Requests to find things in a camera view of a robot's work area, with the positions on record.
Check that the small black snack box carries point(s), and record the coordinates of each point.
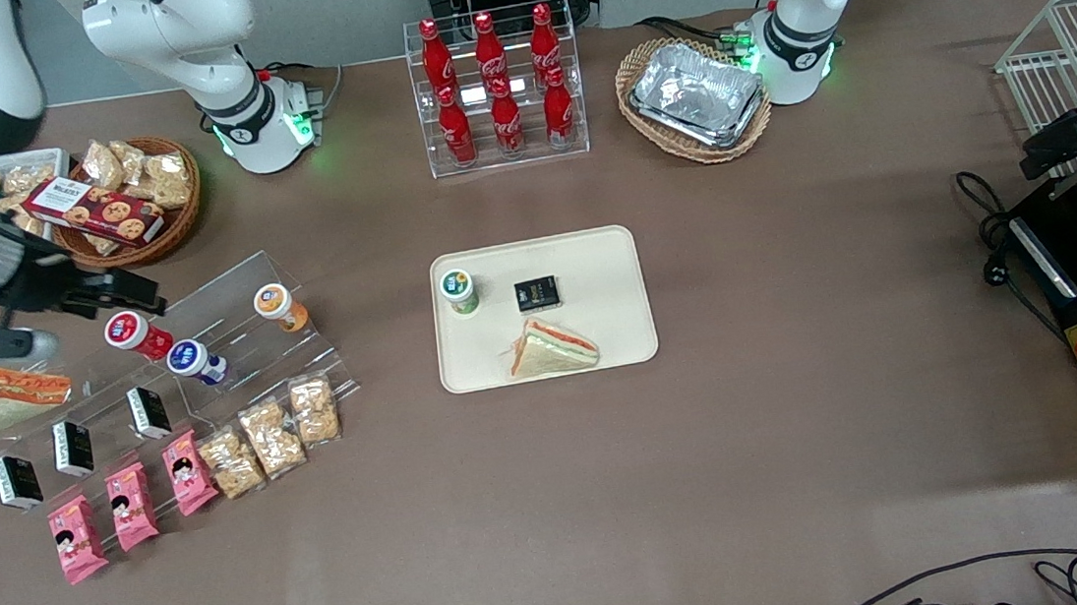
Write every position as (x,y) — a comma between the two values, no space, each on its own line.
(538,294)
(72,448)
(17,481)
(149,412)

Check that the pink snack packet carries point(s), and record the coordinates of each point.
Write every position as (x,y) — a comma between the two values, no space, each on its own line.
(77,540)
(131,507)
(189,472)

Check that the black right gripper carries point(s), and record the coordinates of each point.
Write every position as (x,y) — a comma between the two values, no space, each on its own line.
(46,287)

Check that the light wicker basket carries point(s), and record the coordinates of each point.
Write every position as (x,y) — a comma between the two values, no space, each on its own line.
(682,152)

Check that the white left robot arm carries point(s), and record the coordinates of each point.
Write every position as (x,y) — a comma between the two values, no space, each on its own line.
(800,45)

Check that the red cookie box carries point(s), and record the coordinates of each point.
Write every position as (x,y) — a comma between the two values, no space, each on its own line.
(95,212)

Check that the green gum bottle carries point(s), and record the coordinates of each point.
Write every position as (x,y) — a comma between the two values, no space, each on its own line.
(458,288)

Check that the red gum bottle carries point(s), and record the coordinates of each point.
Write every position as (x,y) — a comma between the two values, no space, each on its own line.
(134,333)

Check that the clear acrylic snack stand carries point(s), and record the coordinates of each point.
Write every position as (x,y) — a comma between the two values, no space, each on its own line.
(106,428)

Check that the clear acrylic bottle rack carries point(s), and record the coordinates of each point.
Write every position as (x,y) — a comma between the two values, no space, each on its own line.
(534,157)

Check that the white rectangular bin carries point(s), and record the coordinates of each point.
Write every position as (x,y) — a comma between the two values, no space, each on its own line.
(51,160)

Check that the dark brown wicker basket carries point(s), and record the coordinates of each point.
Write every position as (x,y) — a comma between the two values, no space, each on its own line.
(180,223)

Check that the wrapped triangle sandwich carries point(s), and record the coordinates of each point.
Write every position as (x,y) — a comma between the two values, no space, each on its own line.
(553,350)
(9,401)

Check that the clear acrylic gum stand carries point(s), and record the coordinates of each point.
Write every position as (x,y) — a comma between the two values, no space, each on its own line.
(234,322)

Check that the orange gum bottle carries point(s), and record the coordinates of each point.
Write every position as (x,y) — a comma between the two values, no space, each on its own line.
(278,306)

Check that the red cola bottle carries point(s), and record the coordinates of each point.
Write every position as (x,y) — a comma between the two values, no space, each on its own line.
(437,55)
(457,132)
(507,123)
(560,113)
(489,48)
(544,40)

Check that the blue gum bottle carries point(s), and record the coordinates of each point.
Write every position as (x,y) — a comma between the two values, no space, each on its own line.
(193,360)

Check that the beige plastic tray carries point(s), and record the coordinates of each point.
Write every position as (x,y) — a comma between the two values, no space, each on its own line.
(595,277)

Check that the stacked aluminium foil containers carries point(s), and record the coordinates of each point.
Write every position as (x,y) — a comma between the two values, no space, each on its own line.
(696,95)

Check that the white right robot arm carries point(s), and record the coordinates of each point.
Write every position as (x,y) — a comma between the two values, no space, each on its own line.
(255,132)

